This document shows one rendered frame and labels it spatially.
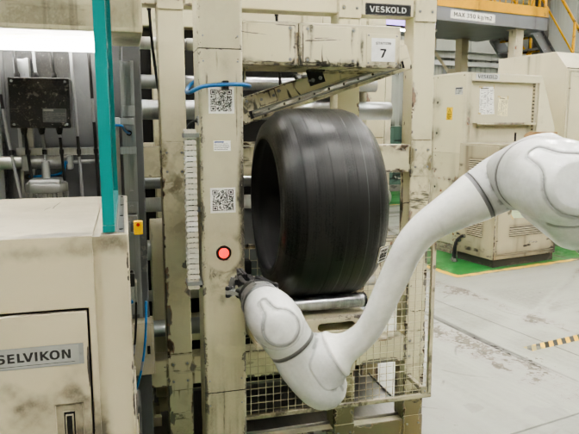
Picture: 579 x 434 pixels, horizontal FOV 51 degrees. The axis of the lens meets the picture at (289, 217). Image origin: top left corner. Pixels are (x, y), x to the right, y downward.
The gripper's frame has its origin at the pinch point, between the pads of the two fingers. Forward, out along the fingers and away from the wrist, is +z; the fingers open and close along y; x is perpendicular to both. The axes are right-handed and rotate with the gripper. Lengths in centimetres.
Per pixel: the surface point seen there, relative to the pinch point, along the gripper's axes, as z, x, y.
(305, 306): 21.3, 16.3, -23.2
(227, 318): 29.1, 20.3, -0.6
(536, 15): 687, -201, -594
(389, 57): 55, -61, -64
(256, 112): 68, -42, -19
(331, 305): 21.4, 16.4, -31.4
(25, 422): -48, 9, 45
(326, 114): 27, -41, -31
